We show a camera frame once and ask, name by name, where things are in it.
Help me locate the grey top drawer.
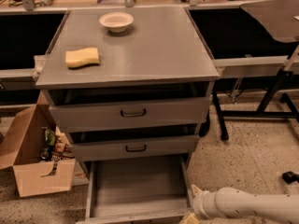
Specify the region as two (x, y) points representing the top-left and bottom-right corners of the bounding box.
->
(50, 83), (210, 133)

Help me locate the grey drawer cabinet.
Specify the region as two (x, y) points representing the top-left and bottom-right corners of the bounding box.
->
(35, 6), (221, 179)

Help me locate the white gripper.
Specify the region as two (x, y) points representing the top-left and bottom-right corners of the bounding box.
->
(179, 185), (218, 224)

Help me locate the grey bottom drawer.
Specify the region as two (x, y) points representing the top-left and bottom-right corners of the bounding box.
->
(76, 155), (192, 224)

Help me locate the grey middle drawer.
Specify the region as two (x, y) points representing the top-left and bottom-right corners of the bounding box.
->
(70, 124), (199, 161)

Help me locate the white paper bowl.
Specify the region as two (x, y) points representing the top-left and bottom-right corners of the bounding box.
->
(99, 12), (134, 34)

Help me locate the yellow sponge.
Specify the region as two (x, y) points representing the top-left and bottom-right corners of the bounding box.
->
(65, 48), (100, 69)

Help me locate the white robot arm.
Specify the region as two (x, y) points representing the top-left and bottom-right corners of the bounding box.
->
(179, 185), (299, 224)

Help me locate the black caster wheel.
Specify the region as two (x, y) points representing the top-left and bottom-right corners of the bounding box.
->
(282, 171), (299, 184)

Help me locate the grey side table top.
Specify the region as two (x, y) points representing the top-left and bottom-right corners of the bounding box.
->
(240, 0), (299, 43)

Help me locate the grey drawer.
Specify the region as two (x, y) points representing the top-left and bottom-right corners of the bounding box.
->
(76, 155), (192, 224)
(50, 83), (210, 133)
(70, 124), (199, 161)

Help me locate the brown snack packet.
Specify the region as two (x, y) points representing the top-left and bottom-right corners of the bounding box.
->
(51, 128), (74, 161)

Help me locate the open cardboard box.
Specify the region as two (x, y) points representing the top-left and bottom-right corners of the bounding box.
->
(0, 93), (75, 197)

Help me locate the dark soda can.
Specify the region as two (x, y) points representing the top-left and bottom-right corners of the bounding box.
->
(40, 147), (52, 160)

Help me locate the green snack bag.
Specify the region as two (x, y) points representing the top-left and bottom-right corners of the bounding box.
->
(44, 128), (56, 147)

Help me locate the black table leg frame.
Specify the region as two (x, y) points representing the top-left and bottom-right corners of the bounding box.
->
(212, 68), (299, 141)

